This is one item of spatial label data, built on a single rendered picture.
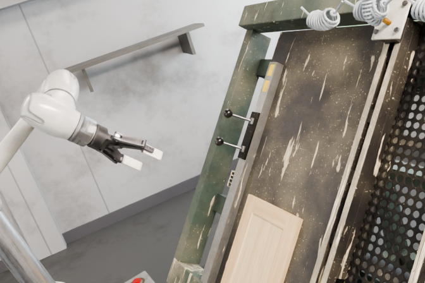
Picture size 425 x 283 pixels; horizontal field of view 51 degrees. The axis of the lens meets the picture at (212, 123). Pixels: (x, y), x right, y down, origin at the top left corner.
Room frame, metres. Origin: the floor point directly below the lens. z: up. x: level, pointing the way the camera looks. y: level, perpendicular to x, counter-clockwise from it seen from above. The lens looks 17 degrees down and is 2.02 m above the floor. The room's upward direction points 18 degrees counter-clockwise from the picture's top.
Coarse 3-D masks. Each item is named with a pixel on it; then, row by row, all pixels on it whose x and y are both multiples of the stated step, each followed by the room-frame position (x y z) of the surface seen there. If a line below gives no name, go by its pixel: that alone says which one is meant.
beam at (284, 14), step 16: (288, 0) 1.80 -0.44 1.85; (304, 0) 1.70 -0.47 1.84; (320, 0) 1.62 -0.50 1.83; (336, 0) 1.53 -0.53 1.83; (352, 0) 1.46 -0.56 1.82; (256, 16) 1.96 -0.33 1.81; (272, 16) 1.85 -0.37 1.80; (288, 16) 1.75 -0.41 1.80; (304, 16) 1.66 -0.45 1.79; (352, 16) 1.47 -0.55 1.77
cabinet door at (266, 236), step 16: (256, 208) 1.51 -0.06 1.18; (272, 208) 1.44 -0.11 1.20; (240, 224) 1.55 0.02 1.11; (256, 224) 1.48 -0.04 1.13; (272, 224) 1.41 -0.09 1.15; (288, 224) 1.34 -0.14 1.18; (240, 240) 1.51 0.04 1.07; (256, 240) 1.44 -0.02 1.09; (272, 240) 1.37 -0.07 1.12; (288, 240) 1.30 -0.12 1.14; (240, 256) 1.47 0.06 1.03; (256, 256) 1.40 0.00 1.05; (272, 256) 1.34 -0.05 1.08; (288, 256) 1.28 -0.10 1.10; (224, 272) 1.51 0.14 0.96; (240, 272) 1.43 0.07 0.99; (256, 272) 1.36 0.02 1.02; (272, 272) 1.30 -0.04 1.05
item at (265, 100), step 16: (272, 80) 1.77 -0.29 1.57; (272, 96) 1.76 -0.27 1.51; (256, 128) 1.71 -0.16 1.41; (256, 144) 1.70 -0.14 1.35; (240, 160) 1.70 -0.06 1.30; (240, 176) 1.66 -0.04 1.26; (240, 192) 1.65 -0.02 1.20; (224, 208) 1.65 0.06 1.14; (224, 224) 1.61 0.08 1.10; (224, 240) 1.59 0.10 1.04; (208, 256) 1.60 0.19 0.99; (208, 272) 1.56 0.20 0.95
